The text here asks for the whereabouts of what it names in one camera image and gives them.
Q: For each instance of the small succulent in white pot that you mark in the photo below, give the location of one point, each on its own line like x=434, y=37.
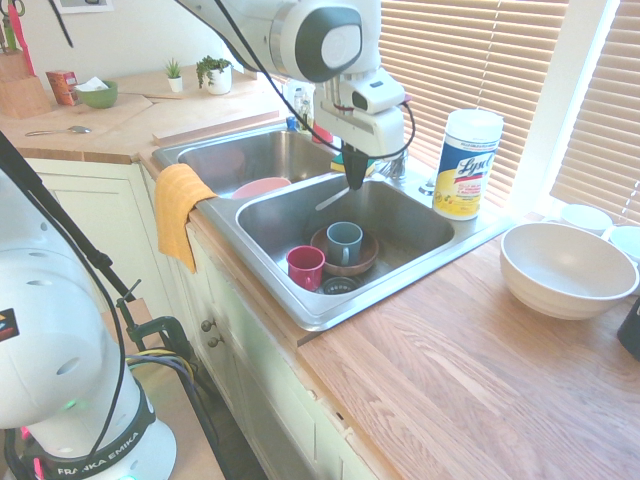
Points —
x=174, y=77

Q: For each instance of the brass cabinet knob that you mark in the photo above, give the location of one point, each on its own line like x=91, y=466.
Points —
x=215, y=342
x=205, y=325

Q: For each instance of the large white bowl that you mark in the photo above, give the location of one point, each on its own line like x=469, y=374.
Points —
x=565, y=275

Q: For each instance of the green and yellow sponge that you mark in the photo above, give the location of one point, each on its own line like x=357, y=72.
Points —
x=370, y=167

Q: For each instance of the orange dish cloth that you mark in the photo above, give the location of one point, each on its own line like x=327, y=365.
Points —
x=175, y=210

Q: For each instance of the brown wooden bowl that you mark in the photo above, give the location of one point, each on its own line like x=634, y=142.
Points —
x=370, y=252

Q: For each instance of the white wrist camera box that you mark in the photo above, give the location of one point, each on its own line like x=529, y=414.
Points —
x=380, y=97

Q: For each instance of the grey ceramic mug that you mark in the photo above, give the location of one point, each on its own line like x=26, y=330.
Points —
x=342, y=242

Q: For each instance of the silver metal spoon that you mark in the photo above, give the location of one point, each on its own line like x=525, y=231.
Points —
x=60, y=131

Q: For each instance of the wooden knife block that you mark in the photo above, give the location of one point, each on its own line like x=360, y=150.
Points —
x=20, y=90

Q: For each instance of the stainless steel double sink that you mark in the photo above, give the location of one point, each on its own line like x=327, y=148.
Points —
x=410, y=225

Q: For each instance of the chrome curved faucet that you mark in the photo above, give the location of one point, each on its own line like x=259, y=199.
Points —
x=397, y=167

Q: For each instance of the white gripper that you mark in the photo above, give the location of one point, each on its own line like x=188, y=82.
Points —
x=370, y=130

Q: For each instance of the trailing plant in white pot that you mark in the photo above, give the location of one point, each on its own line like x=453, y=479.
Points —
x=217, y=77

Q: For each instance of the red mug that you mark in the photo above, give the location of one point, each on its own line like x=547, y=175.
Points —
x=305, y=267

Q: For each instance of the beige window blind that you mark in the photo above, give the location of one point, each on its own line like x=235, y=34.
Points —
x=475, y=60
x=610, y=125

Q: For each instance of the orange cardboard box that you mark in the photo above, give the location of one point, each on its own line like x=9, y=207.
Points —
x=60, y=87

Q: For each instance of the clear pump soap bottle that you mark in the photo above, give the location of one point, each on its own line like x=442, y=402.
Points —
x=302, y=107

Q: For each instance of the green bowl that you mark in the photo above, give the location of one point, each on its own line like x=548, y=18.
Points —
x=100, y=97

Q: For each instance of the metal sink drain strainer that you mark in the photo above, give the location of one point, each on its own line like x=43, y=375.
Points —
x=342, y=286

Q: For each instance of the small white bowl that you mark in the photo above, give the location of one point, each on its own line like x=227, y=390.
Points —
x=585, y=217
x=627, y=242

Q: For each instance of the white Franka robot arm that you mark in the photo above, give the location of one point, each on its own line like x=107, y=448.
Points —
x=50, y=325

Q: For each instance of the pink plastic bowl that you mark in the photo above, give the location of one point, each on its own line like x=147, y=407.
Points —
x=260, y=187

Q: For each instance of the Lysol wipes canister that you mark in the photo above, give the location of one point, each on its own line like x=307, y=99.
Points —
x=465, y=165

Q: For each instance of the blue dish item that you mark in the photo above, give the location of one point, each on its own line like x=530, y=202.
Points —
x=290, y=123

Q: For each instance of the green metal clamp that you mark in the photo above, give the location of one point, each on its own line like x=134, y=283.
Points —
x=160, y=330

